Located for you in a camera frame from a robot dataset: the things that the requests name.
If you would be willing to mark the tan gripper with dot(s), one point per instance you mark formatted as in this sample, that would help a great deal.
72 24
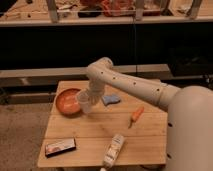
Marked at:
95 93

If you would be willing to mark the white ceramic cup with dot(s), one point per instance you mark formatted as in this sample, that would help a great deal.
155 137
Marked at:
86 100

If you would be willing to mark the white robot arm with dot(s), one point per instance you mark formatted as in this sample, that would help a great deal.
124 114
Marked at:
189 142

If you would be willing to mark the blue sponge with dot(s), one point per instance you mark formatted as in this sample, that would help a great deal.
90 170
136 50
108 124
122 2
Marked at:
110 99

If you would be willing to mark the orange toy carrot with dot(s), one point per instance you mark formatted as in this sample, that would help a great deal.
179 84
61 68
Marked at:
135 116

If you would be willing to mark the wooden folding table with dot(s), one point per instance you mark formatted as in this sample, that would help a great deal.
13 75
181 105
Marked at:
145 141

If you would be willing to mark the white plastic bottle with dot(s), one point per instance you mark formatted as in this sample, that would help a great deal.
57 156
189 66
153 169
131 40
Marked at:
112 152

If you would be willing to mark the black rectangular box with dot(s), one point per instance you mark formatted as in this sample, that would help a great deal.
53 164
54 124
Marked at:
59 147

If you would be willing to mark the metal frame shelf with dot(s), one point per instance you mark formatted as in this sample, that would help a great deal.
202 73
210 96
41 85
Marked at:
102 12

